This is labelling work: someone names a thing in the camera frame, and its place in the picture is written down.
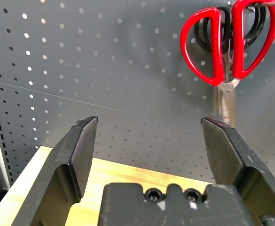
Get black handled scissors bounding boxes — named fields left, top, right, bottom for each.
left=194, top=4, right=267, bottom=118

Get red handled scissors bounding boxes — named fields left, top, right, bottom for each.
left=179, top=0, right=275, bottom=125

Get grey metal pegboard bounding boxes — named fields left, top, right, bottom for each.
left=0, top=0, right=275, bottom=184

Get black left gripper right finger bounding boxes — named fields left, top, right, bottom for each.
left=200, top=117, right=275, bottom=226

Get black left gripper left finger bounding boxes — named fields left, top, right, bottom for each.
left=12, top=115, right=98, bottom=226

